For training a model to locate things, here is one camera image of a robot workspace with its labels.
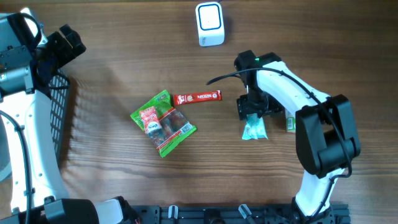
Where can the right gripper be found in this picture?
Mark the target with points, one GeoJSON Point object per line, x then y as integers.
{"type": "Point", "coordinates": [273, 107]}

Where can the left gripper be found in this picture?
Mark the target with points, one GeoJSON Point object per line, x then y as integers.
{"type": "Point", "coordinates": [68, 53]}

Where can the teal snack wrapper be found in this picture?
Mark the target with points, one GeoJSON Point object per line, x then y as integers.
{"type": "Point", "coordinates": [254, 128]}

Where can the cup noodles container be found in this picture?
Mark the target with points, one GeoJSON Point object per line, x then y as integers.
{"type": "Point", "coordinates": [290, 122]}

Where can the red Nescafe stick sachet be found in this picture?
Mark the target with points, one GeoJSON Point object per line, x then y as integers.
{"type": "Point", "coordinates": [197, 97]}

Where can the green candy bag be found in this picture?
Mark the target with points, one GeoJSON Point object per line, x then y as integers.
{"type": "Point", "coordinates": [162, 123]}

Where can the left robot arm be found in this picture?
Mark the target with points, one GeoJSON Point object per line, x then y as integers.
{"type": "Point", "coordinates": [29, 62]}

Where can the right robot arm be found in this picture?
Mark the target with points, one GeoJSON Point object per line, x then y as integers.
{"type": "Point", "coordinates": [326, 136]}

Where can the white barcode scanner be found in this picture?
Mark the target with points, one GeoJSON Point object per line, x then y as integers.
{"type": "Point", "coordinates": [210, 24]}

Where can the grey plastic mesh basket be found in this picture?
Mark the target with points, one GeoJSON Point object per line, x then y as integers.
{"type": "Point", "coordinates": [57, 121]}

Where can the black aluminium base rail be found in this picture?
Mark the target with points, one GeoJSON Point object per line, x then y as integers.
{"type": "Point", "coordinates": [268, 214]}

